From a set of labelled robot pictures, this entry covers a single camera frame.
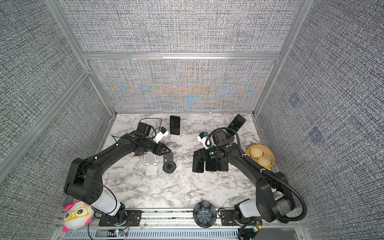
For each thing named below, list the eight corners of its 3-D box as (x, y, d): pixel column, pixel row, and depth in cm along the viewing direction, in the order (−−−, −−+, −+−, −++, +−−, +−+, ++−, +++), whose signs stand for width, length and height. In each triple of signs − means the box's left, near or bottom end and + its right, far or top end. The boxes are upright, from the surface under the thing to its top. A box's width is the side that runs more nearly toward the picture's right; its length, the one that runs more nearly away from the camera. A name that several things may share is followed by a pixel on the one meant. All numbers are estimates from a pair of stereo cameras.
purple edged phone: (172, 136, 107) (169, 121, 95) (172, 131, 110) (170, 115, 98) (180, 136, 107) (179, 121, 95) (180, 131, 110) (179, 115, 98)
